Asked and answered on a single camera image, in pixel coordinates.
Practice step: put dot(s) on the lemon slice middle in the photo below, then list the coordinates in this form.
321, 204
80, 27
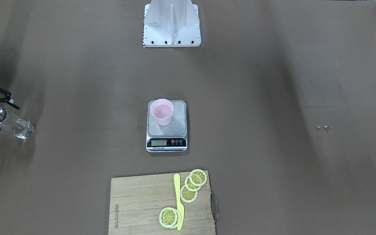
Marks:
190, 186

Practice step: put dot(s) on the white camera pole base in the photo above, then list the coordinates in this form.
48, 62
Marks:
171, 23

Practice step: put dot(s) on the lemon slice by blade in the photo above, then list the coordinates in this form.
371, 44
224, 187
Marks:
170, 217

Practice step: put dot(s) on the yellow plastic knife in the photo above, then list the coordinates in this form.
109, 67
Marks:
180, 206

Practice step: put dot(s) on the lemon slice near knife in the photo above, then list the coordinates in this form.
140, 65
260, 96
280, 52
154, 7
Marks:
186, 195

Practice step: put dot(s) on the pink plastic cup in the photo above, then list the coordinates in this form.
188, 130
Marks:
162, 111

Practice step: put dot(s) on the glass sauce bottle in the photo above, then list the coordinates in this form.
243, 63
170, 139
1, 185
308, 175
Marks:
15, 125

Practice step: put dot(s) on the wooden cutting board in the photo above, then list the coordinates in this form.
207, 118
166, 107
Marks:
136, 203

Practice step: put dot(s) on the silver kitchen scale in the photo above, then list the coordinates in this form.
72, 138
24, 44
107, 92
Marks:
172, 137

